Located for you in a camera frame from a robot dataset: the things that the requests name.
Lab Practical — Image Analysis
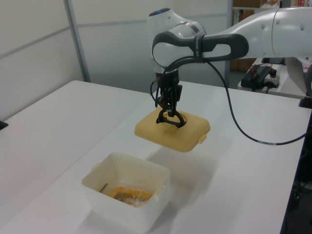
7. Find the yellow tool in clear bag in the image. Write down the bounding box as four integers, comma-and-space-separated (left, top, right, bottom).
107, 180, 156, 208

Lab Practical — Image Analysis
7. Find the tan plastic case lid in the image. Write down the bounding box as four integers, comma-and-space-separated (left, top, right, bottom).
134, 109, 212, 154

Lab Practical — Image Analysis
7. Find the black power box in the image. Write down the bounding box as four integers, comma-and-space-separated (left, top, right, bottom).
241, 65, 277, 92

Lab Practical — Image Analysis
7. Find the grey partition post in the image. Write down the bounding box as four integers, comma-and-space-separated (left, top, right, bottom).
223, 0, 234, 88
65, 0, 91, 83

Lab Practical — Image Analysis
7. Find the emergency stop button unit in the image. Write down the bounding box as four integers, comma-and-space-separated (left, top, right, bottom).
264, 73, 280, 88

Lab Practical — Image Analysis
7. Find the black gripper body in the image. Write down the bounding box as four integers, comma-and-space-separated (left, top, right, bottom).
159, 71, 181, 95

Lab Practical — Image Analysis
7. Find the white plastic tool case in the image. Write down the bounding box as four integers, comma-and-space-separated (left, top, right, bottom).
81, 152, 171, 232

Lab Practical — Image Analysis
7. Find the grey laptop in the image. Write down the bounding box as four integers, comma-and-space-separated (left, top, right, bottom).
285, 57, 312, 95

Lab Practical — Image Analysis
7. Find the black monitor stand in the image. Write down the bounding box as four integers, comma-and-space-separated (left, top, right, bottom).
262, 57, 286, 65

